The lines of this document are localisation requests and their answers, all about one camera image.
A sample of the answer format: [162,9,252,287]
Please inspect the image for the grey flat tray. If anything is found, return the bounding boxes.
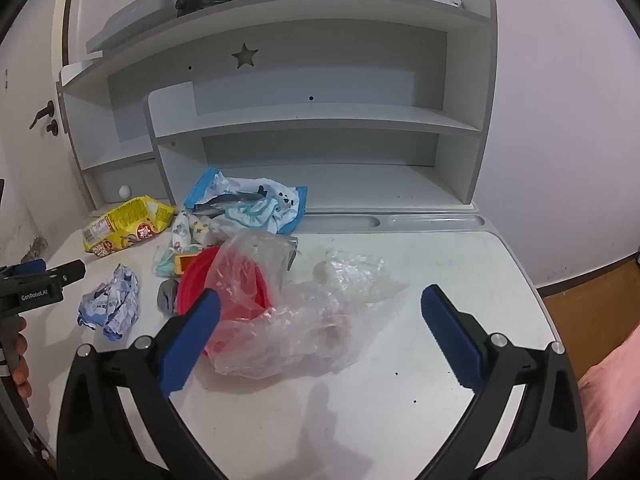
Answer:
[85,0,184,54]

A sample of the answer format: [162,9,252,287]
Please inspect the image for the clear plastic bag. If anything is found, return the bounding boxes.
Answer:
[205,230,397,380]

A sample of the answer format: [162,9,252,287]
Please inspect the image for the white desk shelf unit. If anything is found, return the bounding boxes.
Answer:
[56,0,499,212]

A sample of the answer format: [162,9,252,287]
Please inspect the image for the person's pink clothed leg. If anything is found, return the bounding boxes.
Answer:
[577,322,640,480]

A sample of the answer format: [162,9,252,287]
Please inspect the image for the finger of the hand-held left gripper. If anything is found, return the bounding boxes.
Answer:
[46,259,87,287]
[0,258,47,279]

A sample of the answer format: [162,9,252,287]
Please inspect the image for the yellow snack packet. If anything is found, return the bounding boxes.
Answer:
[82,195,176,259]

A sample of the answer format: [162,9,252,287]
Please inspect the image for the black door handle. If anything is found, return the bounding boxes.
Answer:
[28,100,57,129]

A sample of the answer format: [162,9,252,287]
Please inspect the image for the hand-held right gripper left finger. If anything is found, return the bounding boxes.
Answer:
[56,287,223,480]

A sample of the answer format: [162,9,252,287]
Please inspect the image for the clothes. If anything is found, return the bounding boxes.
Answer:
[77,263,141,342]

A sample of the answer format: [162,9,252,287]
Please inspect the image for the red plastic bowl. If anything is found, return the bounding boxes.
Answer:
[175,245,277,357]

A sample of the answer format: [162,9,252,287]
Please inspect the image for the white door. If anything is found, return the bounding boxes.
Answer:
[0,0,96,266]

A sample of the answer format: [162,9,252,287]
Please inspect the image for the person's left hand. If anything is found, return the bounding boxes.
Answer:
[9,316,34,402]

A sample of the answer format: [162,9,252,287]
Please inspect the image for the small orange box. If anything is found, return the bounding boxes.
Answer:
[174,254,199,279]

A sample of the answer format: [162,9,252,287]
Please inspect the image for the grey sock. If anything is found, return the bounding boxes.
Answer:
[156,280,187,317]

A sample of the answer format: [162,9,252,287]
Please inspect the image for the crumpled clear plastic wrap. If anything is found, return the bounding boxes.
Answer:
[312,248,410,307]

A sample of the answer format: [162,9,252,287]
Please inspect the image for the blue white wipes packet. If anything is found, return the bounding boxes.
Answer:
[183,167,309,235]

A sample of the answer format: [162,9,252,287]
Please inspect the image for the white drawer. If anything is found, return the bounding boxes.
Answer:
[96,161,174,207]

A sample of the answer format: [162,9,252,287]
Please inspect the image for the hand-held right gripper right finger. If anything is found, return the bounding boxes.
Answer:
[415,284,588,480]

